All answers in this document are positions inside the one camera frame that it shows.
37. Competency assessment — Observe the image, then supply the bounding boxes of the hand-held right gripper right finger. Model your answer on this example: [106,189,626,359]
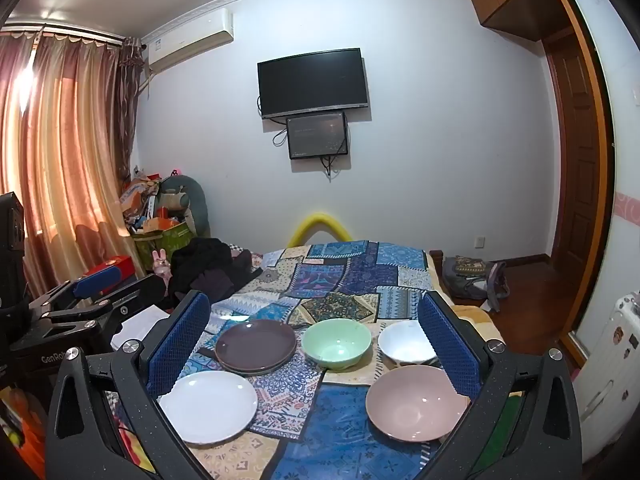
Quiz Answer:
[418,290,584,480]

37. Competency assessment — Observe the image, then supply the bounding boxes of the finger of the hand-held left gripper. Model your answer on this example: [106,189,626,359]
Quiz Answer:
[30,265,122,313]
[29,275,166,342]

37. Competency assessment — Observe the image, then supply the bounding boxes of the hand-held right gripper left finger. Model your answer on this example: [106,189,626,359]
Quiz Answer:
[45,290,212,480]

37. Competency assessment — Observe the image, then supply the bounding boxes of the white spotted bowl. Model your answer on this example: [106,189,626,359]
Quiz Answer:
[377,320,440,366]

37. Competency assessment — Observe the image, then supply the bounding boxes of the pale glazed plate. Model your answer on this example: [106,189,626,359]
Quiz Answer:
[157,371,259,445]

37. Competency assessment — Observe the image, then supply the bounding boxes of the green bowl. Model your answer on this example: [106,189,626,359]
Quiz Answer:
[301,319,372,372]

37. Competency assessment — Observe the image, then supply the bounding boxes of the red box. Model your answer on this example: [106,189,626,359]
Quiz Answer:
[82,256,137,286]

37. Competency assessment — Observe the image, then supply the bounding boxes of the white paper sheet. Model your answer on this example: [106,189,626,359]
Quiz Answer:
[111,305,172,351]

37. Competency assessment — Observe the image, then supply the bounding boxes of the pink plate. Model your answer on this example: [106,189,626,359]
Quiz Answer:
[365,365,472,442]

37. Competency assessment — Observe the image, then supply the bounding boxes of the green shopping bag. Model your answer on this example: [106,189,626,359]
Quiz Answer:
[132,220,197,272]

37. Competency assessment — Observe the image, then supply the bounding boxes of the grey backpack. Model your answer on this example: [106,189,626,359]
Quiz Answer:
[442,255,511,312]

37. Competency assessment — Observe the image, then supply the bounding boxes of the dark brown plate stack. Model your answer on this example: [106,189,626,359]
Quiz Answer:
[215,319,297,370]

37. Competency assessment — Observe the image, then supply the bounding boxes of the dark purple plate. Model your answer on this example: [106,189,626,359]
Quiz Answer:
[219,355,294,377]

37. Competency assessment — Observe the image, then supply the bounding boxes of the dark clothes pile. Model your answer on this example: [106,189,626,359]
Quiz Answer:
[167,237,264,311]

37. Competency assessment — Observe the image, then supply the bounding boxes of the clutter pile with green bag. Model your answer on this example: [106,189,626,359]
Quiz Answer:
[120,170,173,233]

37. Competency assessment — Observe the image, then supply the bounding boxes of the grey green cushion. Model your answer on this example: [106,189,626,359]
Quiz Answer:
[165,175,212,237]

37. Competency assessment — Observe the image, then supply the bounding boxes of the pink orange curtain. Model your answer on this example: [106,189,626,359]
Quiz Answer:
[0,30,147,301]

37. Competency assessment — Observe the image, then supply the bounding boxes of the blue patchwork blanket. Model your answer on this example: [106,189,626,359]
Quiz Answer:
[112,241,501,480]

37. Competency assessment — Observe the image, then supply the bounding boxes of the yellow foam tube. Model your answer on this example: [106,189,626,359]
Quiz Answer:
[287,212,353,248]

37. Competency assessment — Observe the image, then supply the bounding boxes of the brown wooden door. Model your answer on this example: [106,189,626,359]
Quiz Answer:
[542,30,615,356]

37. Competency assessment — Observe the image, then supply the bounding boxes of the small black monitor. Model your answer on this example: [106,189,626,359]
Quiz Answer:
[286,112,348,160]

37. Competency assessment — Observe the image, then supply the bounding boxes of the white air conditioner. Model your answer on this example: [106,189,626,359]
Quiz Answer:
[145,8,234,72]

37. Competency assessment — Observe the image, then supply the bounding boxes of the white wardrobe with pink hearts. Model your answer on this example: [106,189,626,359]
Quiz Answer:
[560,0,640,351]

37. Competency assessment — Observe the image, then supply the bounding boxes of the white curtain rail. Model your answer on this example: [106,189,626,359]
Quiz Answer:
[0,21,127,46]

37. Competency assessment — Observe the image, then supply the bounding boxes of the black wall television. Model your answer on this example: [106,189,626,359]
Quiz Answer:
[257,48,370,120]

